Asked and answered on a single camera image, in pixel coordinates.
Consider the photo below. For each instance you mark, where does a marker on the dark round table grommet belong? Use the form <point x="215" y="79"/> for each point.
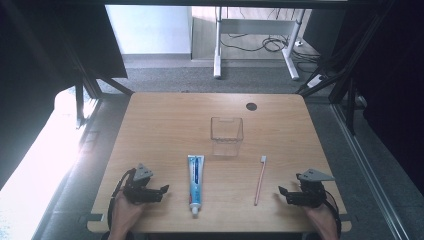
<point x="251" y="106"/>

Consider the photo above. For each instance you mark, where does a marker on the dark curtain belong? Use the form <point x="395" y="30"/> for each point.
<point x="40" y="66"/>
<point x="393" y="83"/>

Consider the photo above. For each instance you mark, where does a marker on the person's right hand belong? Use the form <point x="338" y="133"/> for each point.
<point x="320" y="218"/>

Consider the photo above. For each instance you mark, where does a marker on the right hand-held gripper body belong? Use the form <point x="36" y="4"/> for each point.
<point x="310" y="193"/>

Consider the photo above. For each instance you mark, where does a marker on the white metal desk frame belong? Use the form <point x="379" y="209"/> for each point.
<point x="258" y="26"/>

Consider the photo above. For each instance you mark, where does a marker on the black metal stand frame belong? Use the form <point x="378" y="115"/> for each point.
<point x="88" y="83"/>
<point x="346" y="66"/>

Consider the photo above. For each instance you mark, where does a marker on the pink toothbrush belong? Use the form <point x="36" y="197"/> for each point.
<point x="260" y="181"/>

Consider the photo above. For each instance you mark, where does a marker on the clear plastic square container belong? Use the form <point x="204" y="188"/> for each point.
<point x="226" y="136"/>

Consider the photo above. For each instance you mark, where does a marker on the metal floor rail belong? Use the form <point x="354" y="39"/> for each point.
<point x="366" y="170"/>

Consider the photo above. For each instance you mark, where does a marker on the black overhead bar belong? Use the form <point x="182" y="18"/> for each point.
<point x="226" y="3"/>

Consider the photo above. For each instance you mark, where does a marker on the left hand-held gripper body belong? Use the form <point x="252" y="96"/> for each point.
<point x="140" y="191"/>

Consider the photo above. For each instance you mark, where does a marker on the person's left hand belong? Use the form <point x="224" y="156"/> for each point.
<point x="125" y="213"/>

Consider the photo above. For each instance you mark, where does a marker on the blue and white toothpaste tube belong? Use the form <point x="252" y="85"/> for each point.
<point x="196" y="180"/>

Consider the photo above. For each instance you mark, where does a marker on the white power strip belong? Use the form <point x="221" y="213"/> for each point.
<point x="315" y="81"/>

